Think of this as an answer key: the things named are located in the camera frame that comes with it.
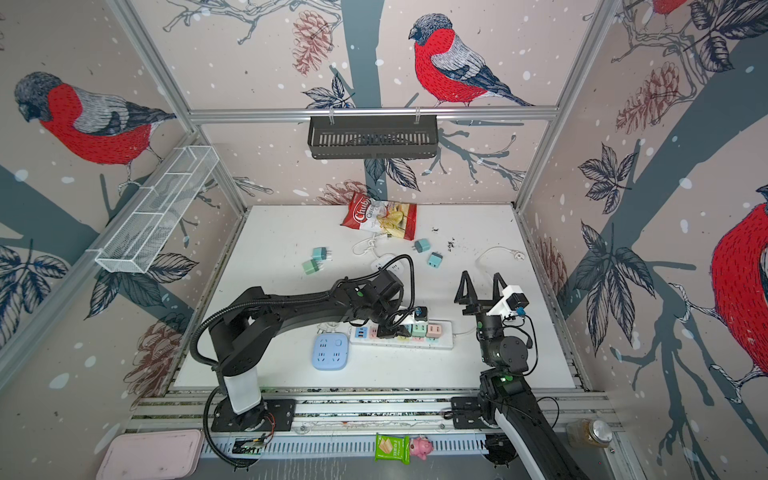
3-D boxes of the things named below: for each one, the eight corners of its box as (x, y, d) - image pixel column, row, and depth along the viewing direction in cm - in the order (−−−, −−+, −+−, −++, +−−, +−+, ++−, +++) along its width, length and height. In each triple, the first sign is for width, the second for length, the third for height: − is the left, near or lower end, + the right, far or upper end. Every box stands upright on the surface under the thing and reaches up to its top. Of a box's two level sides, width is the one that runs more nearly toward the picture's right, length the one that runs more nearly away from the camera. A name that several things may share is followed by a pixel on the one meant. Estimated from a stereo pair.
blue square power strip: (310, 370, 83) (307, 367, 80) (316, 336, 89) (314, 332, 87) (347, 370, 83) (346, 367, 80) (351, 336, 89) (349, 332, 86)
